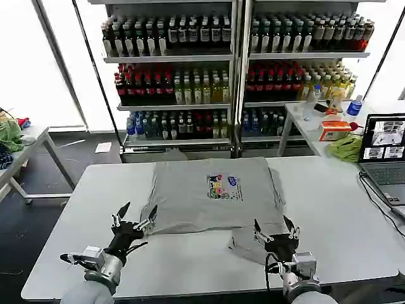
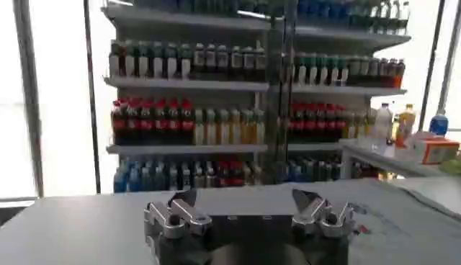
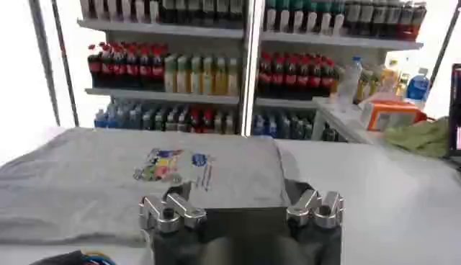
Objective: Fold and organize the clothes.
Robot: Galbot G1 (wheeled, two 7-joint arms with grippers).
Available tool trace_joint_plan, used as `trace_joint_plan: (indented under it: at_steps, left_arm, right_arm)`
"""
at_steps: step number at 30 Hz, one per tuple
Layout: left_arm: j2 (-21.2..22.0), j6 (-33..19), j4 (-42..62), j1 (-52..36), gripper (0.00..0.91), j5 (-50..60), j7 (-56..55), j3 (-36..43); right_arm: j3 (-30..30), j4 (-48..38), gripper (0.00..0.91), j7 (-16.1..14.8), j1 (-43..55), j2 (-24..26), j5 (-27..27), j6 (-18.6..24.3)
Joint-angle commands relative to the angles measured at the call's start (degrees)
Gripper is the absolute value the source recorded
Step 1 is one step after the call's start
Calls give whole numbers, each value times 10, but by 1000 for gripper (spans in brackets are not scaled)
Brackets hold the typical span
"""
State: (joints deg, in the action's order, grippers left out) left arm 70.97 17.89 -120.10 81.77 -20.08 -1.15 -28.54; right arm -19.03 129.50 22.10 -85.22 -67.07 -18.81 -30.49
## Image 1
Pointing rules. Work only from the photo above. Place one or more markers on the green crumpled cloth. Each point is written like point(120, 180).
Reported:
point(346, 149)

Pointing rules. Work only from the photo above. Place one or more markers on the small red object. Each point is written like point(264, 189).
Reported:
point(354, 126)

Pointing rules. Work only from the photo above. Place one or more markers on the grey side table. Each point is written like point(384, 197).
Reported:
point(34, 139)

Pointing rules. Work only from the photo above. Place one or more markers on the green crumpled garment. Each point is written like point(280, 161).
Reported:
point(9, 136)

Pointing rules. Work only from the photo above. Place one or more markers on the grey open laptop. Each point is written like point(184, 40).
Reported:
point(384, 171)

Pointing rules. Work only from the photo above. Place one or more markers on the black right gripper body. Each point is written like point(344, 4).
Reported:
point(281, 245)

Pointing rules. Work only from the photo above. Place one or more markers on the white side table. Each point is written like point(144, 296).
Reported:
point(300, 126)

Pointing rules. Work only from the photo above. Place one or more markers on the shelf rack with bottles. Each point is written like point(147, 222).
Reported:
point(171, 79)
point(294, 63)

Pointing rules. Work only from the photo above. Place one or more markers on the blue labelled water bottle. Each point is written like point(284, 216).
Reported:
point(354, 107)

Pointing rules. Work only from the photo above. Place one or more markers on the red cloth item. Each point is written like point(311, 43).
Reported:
point(23, 123)

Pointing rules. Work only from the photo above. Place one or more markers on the orange cardboard box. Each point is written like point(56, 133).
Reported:
point(332, 130)

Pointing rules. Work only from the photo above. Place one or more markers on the white paper sheet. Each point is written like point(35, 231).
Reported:
point(103, 147)

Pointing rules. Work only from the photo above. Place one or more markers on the grey printed t-shirt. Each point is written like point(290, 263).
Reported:
point(190, 196)

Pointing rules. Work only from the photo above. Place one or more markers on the blue striped cloth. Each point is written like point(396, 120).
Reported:
point(4, 158)

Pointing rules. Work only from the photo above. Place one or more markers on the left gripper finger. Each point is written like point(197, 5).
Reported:
point(147, 221)
point(120, 213)

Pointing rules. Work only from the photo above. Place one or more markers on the black slanted pole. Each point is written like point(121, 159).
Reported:
point(95, 63)
point(384, 50)

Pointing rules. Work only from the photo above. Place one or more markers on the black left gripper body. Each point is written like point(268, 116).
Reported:
point(125, 236)

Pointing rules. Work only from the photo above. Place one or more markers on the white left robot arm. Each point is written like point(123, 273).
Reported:
point(104, 274)

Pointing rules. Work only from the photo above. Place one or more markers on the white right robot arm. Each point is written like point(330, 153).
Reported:
point(300, 282)

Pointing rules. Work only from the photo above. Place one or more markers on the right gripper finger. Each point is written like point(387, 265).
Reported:
point(292, 226)
point(261, 232)

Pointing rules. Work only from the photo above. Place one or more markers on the clear plastic water bottle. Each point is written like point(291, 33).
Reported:
point(313, 96)

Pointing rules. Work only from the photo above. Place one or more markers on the black phone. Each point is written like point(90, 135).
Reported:
point(320, 107)

